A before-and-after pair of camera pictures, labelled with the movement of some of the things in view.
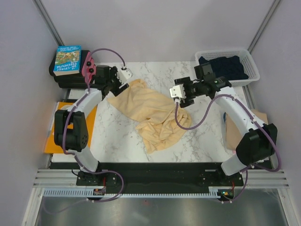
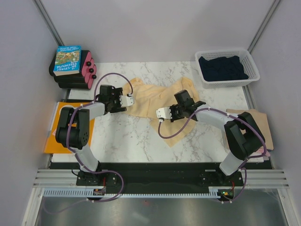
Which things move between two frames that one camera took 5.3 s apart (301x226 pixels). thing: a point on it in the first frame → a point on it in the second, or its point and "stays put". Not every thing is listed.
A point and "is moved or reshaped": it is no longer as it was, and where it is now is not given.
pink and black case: [83, 79] stays put
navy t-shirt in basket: [229, 67] stays put
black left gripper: [117, 91] → [117, 92]
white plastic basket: [244, 57] stays put
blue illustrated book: [67, 60] stays put
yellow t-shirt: [157, 110] is moved or reshaped
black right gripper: [186, 81] → [173, 117]
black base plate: [155, 175] stays put
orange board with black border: [50, 147] stays put
